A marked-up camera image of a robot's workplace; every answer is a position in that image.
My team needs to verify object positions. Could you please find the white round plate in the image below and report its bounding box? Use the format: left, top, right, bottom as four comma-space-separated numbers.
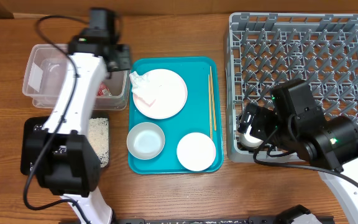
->
132, 68, 188, 119

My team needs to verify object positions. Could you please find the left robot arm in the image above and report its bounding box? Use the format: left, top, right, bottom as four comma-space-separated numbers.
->
22, 7, 132, 223

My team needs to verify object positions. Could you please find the right wooden chopstick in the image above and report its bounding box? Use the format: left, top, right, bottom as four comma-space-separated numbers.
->
209, 66, 217, 131

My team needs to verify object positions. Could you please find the left wooden chopstick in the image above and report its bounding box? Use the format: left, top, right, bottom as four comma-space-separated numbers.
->
208, 74, 213, 140

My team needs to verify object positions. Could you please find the clear plastic bin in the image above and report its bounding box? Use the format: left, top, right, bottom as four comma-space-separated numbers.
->
22, 44, 130, 110

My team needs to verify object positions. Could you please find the white rice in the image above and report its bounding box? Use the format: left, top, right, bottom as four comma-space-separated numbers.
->
88, 118, 109, 168

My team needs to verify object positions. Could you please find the grey dish rack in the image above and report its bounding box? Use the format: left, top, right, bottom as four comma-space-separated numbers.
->
224, 12, 358, 162

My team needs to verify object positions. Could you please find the crumpled white napkin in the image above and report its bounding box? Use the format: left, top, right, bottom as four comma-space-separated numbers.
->
129, 72, 158, 106

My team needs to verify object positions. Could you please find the grey bowl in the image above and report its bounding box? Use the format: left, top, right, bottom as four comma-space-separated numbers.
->
126, 122, 165, 160

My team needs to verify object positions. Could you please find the red snack wrapper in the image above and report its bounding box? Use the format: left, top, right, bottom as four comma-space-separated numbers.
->
97, 83, 111, 96

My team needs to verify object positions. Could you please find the teal plastic tray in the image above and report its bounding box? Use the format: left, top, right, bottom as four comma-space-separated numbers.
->
128, 57, 224, 175

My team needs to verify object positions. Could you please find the white paper cup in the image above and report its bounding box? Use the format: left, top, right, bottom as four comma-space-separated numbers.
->
239, 133, 263, 149

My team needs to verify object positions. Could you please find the white pink bowl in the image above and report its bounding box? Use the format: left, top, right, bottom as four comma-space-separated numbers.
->
177, 133, 216, 172

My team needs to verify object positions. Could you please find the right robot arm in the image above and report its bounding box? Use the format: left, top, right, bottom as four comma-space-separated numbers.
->
237, 78, 358, 223

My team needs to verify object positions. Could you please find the black tray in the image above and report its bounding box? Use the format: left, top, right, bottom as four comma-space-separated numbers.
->
20, 111, 109, 175

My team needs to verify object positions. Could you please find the wooden chopstick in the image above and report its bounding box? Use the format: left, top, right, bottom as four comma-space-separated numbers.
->
209, 66, 217, 131
208, 74, 213, 140

